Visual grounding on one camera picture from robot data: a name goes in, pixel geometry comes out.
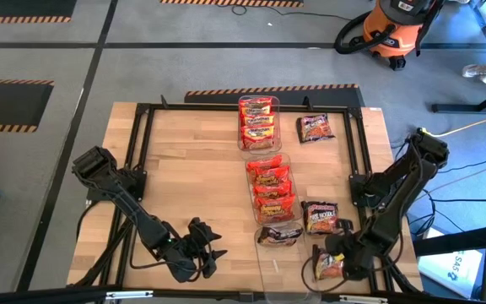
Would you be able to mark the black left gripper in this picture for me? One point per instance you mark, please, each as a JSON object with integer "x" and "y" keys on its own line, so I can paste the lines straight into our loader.
{"x": 193, "y": 257}

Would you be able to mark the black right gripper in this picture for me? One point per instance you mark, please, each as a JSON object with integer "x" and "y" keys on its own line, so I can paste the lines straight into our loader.
{"x": 352, "y": 255}

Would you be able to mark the black fire noodle packet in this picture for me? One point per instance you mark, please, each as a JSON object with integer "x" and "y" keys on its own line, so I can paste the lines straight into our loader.
{"x": 319, "y": 217}
{"x": 314, "y": 128}
{"x": 280, "y": 235}
{"x": 327, "y": 268}

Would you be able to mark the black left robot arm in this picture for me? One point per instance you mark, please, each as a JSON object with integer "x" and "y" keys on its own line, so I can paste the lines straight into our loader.
{"x": 133, "y": 211}

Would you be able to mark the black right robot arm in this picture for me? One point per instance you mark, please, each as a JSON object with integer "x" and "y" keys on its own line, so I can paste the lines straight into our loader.
{"x": 395, "y": 202}

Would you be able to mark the clear plastic bin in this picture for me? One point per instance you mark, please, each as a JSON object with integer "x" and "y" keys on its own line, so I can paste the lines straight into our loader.
{"x": 250, "y": 186}
{"x": 277, "y": 126}
{"x": 283, "y": 274}

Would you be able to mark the black metal beam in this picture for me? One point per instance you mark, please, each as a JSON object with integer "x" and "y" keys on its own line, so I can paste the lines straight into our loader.
{"x": 458, "y": 242}

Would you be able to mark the white printed box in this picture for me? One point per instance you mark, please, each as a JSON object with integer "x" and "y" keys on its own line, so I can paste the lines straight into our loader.
{"x": 454, "y": 266}

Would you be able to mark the black hazard-striped floor mat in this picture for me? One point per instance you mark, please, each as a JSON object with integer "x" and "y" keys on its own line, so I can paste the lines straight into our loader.
{"x": 226, "y": 3}
{"x": 15, "y": 7}
{"x": 7, "y": 105}
{"x": 331, "y": 96}

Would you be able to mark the black desk stand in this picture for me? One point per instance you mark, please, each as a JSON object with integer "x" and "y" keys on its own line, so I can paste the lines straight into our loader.
{"x": 458, "y": 108}

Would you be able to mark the orange shop vacuum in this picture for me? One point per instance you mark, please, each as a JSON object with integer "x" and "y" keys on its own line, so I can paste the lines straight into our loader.
{"x": 388, "y": 31}

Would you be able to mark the person's shoe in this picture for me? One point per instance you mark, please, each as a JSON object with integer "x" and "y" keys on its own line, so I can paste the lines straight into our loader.
{"x": 477, "y": 71}

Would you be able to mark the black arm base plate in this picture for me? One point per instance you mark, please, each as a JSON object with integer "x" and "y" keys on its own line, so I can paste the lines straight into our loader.
{"x": 93, "y": 196}
{"x": 357, "y": 198}

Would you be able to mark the silver metal bracket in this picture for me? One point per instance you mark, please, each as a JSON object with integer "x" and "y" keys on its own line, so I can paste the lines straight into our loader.
{"x": 363, "y": 299}
{"x": 129, "y": 294}

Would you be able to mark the black metal table frame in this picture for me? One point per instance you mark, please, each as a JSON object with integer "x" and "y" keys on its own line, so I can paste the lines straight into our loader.
{"x": 175, "y": 106}

